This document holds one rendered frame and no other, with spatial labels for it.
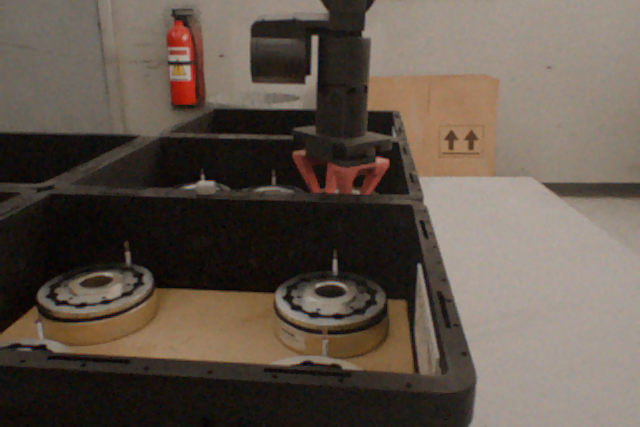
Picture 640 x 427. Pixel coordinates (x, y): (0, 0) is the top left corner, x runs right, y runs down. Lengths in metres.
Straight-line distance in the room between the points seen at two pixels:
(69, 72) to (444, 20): 2.35
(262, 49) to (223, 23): 2.97
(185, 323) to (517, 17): 3.32
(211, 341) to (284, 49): 0.29
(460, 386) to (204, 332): 0.29
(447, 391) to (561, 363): 0.49
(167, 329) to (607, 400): 0.48
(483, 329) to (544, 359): 0.09
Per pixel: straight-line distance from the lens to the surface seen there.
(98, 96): 3.77
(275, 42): 0.58
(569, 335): 0.83
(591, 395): 0.72
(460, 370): 0.30
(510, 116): 3.73
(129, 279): 0.56
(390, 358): 0.48
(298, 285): 0.52
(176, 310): 0.56
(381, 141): 0.58
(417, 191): 0.58
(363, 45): 0.58
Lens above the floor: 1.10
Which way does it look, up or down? 17 degrees down
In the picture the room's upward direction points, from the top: straight up
